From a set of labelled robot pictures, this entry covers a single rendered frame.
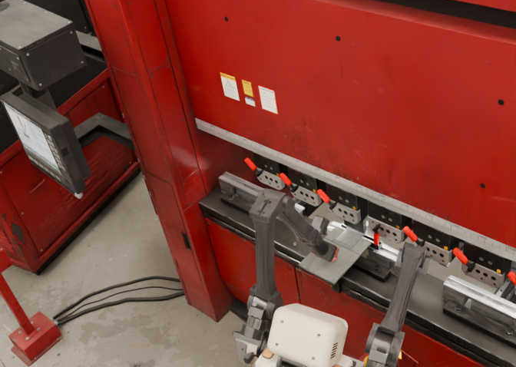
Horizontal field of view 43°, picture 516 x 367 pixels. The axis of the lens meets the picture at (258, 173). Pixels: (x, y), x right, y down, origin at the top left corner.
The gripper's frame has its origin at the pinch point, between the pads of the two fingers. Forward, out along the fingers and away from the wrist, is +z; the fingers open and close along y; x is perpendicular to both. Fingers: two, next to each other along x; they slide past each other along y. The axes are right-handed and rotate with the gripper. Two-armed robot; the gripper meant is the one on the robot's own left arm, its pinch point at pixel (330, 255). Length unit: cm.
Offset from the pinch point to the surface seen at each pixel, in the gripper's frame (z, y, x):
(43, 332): 41, 160, 107
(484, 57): -77, -53, -59
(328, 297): 33.1, 8.2, 13.9
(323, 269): -0.2, -0.4, 6.5
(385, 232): -2.0, -17.5, -17.4
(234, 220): 15, 61, 3
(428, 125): -52, -35, -45
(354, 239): 9.6, -1.2, -11.5
